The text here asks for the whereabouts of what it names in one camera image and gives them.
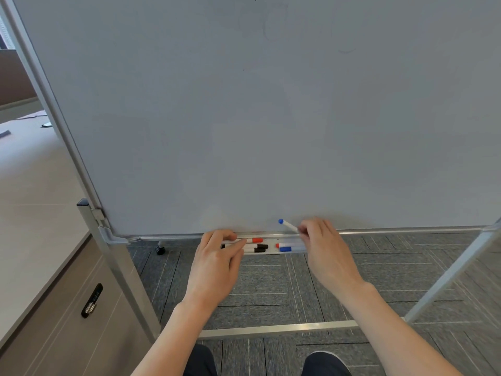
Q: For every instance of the person's right hand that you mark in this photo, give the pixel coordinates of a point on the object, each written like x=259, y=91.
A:
x=328, y=258

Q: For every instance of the person's left hand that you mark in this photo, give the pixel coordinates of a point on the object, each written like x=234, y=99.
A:
x=213, y=270

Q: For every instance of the person's left thumb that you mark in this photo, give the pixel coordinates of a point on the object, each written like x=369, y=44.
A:
x=238, y=252

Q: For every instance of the person's right thumb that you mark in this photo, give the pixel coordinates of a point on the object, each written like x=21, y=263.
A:
x=303, y=238

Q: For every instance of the white marker with blue cap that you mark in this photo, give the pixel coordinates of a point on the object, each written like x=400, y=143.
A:
x=289, y=226
x=285, y=249

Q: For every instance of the white marker with red cap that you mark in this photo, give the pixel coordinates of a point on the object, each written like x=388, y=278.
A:
x=254, y=240
x=289, y=245

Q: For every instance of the person's right forearm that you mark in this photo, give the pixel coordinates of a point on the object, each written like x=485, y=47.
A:
x=391, y=332

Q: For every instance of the person's left forearm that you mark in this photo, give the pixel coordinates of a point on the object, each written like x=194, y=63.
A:
x=172, y=340

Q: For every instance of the white marker with black cap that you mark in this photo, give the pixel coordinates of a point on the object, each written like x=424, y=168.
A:
x=258, y=250
x=261, y=246

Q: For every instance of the grey marker tray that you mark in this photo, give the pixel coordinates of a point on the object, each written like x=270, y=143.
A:
x=271, y=252

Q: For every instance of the black caster wheel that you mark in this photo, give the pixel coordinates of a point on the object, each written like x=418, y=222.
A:
x=160, y=249

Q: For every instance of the dark blue trousers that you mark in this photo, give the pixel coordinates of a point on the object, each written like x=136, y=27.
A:
x=202, y=364

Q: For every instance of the grey metal whiteboard stand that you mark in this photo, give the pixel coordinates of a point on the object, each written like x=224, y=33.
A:
x=121, y=270

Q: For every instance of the white whiteboard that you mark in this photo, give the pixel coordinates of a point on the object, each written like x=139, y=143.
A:
x=250, y=113

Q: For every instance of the beige cabinet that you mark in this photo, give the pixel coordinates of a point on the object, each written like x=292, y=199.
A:
x=78, y=328

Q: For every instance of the small grey object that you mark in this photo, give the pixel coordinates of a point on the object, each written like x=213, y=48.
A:
x=47, y=124

